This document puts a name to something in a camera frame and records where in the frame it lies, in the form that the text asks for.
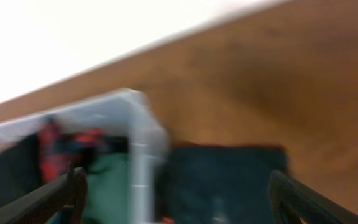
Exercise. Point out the red navy plaid garment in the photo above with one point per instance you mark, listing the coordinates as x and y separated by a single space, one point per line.
58 150

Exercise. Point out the clear plastic storage container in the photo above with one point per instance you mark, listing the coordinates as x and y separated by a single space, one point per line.
122 112

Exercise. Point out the black garment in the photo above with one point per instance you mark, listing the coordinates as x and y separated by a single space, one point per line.
19 170

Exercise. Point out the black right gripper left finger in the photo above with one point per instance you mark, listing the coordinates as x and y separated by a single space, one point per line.
68 192

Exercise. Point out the pink printed shirt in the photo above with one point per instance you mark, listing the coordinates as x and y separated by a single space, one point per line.
166 220

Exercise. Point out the green garment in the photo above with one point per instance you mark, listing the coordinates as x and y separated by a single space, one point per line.
107 200

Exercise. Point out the dark teal garment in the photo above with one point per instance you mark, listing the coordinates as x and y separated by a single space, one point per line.
199 183

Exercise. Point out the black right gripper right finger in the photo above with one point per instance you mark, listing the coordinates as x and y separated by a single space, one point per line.
293 202

